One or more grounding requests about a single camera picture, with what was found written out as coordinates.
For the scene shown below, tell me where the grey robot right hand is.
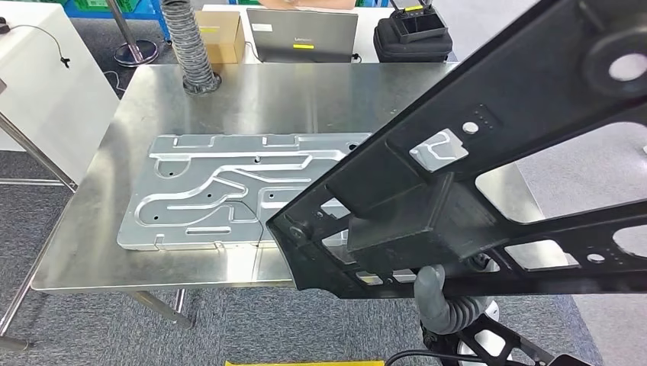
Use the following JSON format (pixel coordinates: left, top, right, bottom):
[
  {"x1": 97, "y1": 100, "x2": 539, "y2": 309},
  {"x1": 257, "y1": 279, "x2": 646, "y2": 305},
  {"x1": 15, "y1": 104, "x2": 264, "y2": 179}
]
[{"x1": 413, "y1": 265, "x2": 453, "y2": 336}]

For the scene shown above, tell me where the black plastic frame part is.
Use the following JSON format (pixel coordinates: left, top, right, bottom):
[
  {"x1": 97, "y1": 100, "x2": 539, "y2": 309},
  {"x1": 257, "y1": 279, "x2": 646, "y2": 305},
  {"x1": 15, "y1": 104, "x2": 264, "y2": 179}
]
[{"x1": 266, "y1": 0, "x2": 647, "y2": 300}]

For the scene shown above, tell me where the stainless steel workbench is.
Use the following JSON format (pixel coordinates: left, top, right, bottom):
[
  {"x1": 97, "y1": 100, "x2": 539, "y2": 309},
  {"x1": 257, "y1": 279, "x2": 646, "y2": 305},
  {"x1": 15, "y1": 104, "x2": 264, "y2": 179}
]
[{"x1": 0, "y1": 60, "x2": 547, "y2": 355}]

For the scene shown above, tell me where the stamped grey metal panel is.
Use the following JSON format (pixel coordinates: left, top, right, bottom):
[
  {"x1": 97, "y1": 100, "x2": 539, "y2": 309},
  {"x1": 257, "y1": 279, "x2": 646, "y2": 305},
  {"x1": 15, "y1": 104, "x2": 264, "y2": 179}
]
[{"x1": 117, "y1": 128, "x2": 468, "y2": 252}]

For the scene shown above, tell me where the black carrying case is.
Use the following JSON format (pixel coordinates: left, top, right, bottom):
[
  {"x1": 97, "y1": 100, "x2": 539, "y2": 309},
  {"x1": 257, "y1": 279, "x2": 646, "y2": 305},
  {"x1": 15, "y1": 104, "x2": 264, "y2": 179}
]
[{"x1": 372, "y1": 18, "x2": 453, "y2": 64}]

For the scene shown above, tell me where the black open tray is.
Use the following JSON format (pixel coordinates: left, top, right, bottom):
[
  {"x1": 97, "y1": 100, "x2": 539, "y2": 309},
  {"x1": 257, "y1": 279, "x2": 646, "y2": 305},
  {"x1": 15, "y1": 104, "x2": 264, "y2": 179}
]
[{"x1": 388, "y1": 0, "x2": 450, "y2": 44}]

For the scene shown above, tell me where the white desk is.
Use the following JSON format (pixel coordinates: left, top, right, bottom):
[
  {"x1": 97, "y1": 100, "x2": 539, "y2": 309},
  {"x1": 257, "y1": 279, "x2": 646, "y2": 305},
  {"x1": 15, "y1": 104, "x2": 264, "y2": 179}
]
[{"x1": 201, "y1": 4, "x2": 459, "y2": 64}]

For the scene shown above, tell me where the grey laptop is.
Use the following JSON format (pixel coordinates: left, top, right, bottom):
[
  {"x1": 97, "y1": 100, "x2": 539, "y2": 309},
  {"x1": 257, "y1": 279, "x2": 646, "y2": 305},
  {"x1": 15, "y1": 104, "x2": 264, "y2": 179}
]
[{"x1": 246, "y1": 7, "x2": 360, "y2": 64}]

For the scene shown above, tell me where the person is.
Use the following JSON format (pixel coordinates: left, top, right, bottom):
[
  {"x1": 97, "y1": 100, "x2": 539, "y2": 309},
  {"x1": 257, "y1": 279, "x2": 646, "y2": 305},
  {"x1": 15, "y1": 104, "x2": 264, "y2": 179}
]
[{"x1": 257, "y1": 0, "x2": 357, "y2": 11}]

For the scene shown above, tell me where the brown cardboard box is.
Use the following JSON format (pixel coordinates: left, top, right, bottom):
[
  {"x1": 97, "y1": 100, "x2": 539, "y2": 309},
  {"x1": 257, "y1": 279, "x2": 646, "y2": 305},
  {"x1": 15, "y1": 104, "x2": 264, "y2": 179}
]
[{"x1": 194, "y1": 10, "x2": 247, "y2": 65}]

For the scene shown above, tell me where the metal stanchion pole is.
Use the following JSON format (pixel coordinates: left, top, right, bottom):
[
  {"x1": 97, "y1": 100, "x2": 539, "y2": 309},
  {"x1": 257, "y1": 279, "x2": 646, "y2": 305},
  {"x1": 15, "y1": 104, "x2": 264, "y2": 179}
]
[{"x1": 103, "y1": 0, "x2": 160, "y2": 68}]

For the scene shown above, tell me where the blue plastic base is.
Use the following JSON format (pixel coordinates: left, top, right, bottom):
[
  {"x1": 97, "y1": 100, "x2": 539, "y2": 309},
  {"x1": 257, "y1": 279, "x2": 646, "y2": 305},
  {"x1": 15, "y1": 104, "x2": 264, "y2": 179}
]
[{"x1": 63, "y1": 0, "x2": 173, "y2": 41}]

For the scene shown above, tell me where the white box table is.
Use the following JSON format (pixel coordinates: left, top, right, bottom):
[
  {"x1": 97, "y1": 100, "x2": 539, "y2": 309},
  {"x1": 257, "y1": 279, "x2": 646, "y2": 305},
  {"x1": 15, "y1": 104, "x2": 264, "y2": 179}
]
[{"x1": 0, "y1": 0, "x2": 121, "y2": 185}]

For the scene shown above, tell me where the green plastic crate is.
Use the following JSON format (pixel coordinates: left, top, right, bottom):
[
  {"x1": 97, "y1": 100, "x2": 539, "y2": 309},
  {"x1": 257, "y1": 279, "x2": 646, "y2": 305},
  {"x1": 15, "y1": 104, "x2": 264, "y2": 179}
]
[{"x1": 76, "y1": 0, "x2": 141, "y2": 14}]

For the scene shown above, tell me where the black camera cable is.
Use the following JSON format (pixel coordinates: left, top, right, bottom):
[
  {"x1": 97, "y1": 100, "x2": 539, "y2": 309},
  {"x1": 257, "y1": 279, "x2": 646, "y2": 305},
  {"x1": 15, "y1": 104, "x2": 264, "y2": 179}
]
[{"x1": 384, "y1": 348, "x2": 517, "y2": 366}]

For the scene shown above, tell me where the thin black wire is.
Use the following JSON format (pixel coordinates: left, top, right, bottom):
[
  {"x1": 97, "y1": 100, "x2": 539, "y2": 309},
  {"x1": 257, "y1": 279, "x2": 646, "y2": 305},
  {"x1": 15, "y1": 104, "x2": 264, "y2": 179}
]
[{"x1": 227, "y1": 199, "x2": 266, "y2": 249}]

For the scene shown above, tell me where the grey corrugated hose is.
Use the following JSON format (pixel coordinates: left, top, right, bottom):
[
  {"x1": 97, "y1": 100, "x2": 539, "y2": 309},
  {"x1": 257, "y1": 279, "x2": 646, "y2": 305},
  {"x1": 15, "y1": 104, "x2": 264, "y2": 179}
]
[{"x1": 160, "y1": 0, "x2": 222, "y2": 95}]

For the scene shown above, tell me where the black cable with clip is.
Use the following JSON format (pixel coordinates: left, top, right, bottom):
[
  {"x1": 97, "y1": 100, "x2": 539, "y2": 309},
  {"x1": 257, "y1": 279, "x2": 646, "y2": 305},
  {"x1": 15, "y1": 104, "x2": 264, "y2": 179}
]
[{"x1": 0, "y1": 18, "x2": 72, "y2": 69}]

